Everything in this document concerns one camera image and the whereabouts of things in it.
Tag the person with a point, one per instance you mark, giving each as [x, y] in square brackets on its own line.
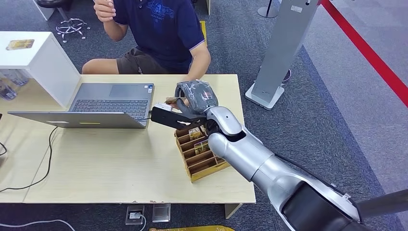
[159, 32]

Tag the grey laptop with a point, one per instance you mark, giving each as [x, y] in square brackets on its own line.
[111, 102]

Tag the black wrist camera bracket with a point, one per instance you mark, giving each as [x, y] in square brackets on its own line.
[169, 119]

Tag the wooden card holder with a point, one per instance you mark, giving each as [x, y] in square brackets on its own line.
[200, 173]

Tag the clear plastic bottle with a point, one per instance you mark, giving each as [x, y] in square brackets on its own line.
[14, 77]
[7, 92]

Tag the office chair chrome base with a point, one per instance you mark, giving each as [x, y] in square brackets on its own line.
[69, 26]

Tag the golden card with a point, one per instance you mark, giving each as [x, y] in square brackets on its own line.
[201, 147]
[171, 100]
[19, 44]
[195, 134]

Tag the grey floor socket box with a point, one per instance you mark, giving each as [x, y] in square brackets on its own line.
[161, 213]
[130, 209]

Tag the dark round floor object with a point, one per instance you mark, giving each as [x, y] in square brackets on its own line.
[287, 76]

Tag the yellow strip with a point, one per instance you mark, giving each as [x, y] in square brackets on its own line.
[203, 32]

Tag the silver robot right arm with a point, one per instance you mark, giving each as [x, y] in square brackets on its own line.
[255, 156]

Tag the white box shelf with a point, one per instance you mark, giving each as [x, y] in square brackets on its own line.
[54, 70]

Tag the person's left forearm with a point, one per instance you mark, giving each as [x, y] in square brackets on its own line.
[200, 63]

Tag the grey kiosk stand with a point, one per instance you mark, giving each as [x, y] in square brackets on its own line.
[280, 47]

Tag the yellow cloth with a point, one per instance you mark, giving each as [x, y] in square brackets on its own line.
[191, 229]

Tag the light wooden desk leg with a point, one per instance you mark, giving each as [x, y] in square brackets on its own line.
[231, 210]

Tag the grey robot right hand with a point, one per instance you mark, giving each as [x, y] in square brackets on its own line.
[199, 95]

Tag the person's left hand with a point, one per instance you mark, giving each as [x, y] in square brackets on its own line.
[183, 102]

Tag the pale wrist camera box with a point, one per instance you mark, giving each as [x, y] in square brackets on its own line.
[163, 106]

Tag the person's right hand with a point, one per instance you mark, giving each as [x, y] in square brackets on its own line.
[104, 10]

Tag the round grey stand base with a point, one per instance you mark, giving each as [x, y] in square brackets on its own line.
[267, 12]

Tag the person's right forearm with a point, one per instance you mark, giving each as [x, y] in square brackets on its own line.
[115, 30]

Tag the beige furniture panel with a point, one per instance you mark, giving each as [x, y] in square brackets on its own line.
[208, 6]

